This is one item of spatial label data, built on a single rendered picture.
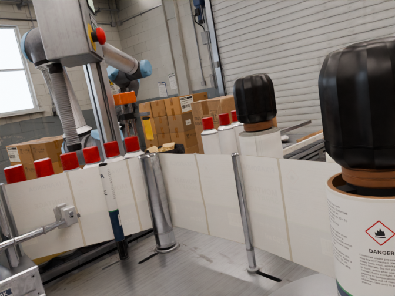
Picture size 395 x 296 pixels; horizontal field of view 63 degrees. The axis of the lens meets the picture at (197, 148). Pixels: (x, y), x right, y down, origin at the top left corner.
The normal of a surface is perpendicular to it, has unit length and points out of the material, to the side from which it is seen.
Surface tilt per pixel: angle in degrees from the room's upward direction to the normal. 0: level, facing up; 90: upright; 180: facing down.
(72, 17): 90
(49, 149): 93
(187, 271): 0
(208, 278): 0
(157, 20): 90
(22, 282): 90
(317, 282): 0
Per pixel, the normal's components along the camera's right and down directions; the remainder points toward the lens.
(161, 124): -0.58, 0.24
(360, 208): -0.76, 0.24
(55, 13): 0.11, 0.15
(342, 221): -0.94, 0.22
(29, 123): 0.76, -0.03
